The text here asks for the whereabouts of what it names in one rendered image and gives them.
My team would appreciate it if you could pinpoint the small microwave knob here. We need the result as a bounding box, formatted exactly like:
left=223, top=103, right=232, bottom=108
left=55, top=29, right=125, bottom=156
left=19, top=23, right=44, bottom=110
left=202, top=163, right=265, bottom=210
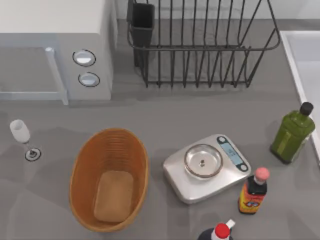
left=77, top=71, right=101, bottom=88

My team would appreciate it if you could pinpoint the pale microwave oven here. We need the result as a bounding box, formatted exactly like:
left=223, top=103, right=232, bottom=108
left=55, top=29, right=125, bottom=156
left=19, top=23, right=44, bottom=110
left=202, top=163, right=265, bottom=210
left=0, top=0, right=114, bottom=106

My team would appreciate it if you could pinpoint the brown wicker basket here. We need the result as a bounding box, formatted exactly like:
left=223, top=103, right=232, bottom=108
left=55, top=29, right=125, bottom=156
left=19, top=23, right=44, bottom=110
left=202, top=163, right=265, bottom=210
left=68, top=128, right=150, bottom=233

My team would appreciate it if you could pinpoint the silver kitchen scale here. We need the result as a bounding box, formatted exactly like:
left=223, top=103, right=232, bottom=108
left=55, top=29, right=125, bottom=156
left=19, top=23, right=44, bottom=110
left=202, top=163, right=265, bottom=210
left=162, top=133, right=252, bottom=205

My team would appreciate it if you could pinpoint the microwave door handle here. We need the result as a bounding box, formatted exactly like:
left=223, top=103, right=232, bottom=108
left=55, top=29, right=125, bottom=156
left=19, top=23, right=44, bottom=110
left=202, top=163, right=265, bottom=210
left=44, top=46, right=69, bottom=106

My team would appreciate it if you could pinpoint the microwave door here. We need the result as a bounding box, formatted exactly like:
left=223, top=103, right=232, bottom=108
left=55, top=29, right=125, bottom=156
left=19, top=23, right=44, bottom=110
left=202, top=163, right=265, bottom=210
left=0, top=46, right=69, bottom=106

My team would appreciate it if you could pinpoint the clear wine glass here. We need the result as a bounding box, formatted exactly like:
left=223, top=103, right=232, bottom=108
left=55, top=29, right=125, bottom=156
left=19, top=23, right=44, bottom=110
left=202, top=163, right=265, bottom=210
left=9, top=119, right=42, bottom=162

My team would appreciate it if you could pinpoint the dark bottle with pink cap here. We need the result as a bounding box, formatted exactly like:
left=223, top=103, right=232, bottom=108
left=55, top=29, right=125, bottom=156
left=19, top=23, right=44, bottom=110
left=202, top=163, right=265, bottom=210
left=237, top=166, right=271, bottom=215

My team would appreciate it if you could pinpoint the green bottle with black cap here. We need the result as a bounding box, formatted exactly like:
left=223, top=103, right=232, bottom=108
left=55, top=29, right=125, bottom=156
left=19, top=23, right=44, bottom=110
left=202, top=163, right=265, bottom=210
left=269, top=101, right=316, bottom=165

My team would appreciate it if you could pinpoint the black cutlery holder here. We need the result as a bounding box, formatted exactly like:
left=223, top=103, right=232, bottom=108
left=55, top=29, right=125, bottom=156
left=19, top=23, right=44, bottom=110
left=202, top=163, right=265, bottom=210
left=126, top=0, right=156, bottom=47

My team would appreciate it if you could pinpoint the black wire dish rack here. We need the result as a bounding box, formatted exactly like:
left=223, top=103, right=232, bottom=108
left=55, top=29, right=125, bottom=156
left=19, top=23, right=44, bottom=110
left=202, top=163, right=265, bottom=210
left=126, top=0, right=281, bottom=89

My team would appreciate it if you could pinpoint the dark bottle with red cap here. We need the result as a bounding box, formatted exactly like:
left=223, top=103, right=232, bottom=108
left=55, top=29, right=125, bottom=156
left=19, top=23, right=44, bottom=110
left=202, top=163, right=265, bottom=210
left=196, top=219, right=236, bottom=240

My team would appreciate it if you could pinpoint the large microwave knob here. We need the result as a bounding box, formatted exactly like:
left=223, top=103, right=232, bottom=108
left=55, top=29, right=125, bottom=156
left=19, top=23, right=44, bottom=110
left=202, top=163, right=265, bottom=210
left=72, top=49, right=97, bottom=68

